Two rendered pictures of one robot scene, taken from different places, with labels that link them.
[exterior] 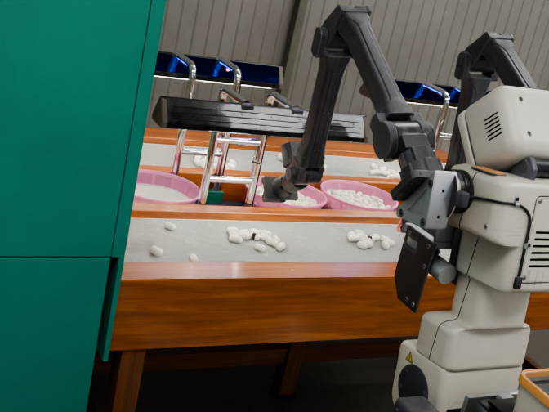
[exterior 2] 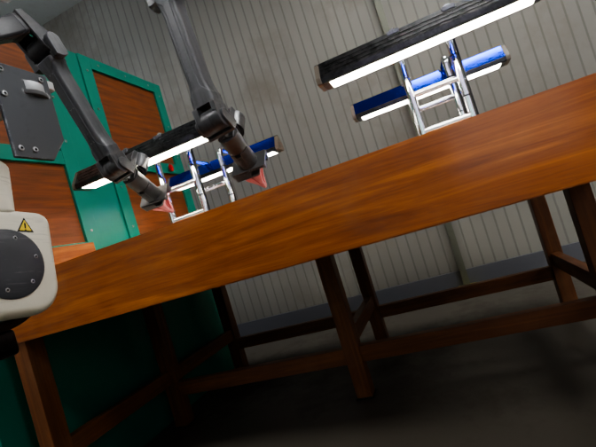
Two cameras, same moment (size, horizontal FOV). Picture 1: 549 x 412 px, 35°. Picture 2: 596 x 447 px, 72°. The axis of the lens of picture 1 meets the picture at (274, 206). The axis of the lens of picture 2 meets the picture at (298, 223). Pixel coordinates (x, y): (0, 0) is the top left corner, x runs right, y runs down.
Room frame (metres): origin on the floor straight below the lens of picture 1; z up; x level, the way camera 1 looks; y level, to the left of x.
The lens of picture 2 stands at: (1.69, -1.28, 0.64)
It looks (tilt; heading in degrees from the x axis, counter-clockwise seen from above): 2 degrees up; 48
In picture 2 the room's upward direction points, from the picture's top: 17 degrees counter-clockwise
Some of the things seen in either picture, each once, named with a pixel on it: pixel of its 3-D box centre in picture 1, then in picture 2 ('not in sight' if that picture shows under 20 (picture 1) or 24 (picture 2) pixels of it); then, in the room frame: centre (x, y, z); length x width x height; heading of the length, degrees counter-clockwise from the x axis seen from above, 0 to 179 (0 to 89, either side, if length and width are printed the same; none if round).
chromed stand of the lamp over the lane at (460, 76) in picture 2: not in sight; (442, 99); (2.85, -0.74, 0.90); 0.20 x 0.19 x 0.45; 120
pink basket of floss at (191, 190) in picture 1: (153, 199); not in sight; (2.46, 0.36, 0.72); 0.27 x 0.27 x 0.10
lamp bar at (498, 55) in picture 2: (435, 93); (425, 84); (3.27, -0.50, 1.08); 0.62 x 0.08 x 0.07; 120
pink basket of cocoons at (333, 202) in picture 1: (356, 206); not in sight; (2.81, -0.27, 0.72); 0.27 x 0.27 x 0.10
